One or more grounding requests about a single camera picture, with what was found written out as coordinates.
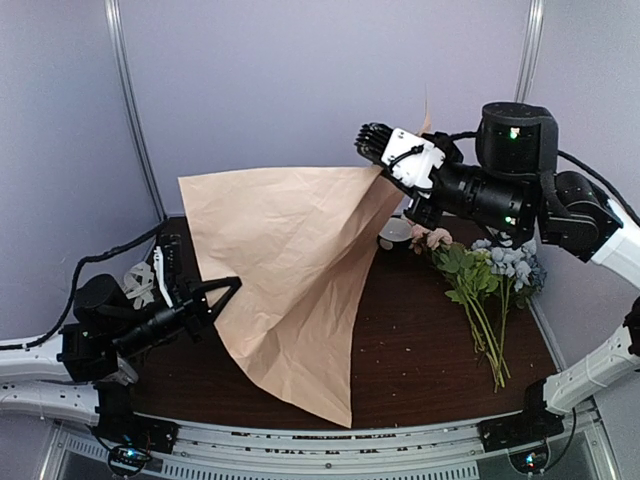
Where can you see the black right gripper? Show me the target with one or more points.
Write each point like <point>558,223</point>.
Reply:
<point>419,213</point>

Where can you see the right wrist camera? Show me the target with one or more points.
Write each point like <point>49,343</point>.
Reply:
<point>411,159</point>

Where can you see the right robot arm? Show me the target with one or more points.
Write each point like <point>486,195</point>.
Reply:
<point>516,188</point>

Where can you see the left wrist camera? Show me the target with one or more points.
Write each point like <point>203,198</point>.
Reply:
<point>167,265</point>

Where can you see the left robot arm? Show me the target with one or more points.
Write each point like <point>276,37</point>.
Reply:
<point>81,370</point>

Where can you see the pink and green wrapping paper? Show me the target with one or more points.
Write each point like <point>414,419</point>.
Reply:
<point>302,241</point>

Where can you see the aluminium front rail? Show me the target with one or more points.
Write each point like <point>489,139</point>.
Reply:
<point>454,450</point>

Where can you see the white ribbon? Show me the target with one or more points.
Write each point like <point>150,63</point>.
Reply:
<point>138,285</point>

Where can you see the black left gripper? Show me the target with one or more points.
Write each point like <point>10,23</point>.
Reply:
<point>197,310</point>

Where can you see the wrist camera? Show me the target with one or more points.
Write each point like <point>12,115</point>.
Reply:
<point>411,159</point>
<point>167,265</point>

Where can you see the white and dark bowl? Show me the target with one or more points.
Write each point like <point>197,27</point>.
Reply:
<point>395,233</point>

